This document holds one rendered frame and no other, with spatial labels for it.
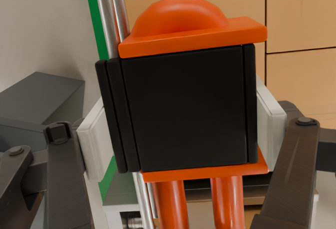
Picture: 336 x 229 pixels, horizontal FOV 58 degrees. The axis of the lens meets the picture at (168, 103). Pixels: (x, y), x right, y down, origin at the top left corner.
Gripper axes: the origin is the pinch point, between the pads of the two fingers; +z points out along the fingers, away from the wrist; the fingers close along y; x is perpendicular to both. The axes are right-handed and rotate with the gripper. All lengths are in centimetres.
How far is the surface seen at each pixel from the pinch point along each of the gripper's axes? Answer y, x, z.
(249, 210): 15, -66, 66
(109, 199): -32, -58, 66
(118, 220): -29, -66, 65
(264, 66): 21, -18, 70
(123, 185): -28, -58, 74
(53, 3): -60, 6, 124
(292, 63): 29, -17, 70
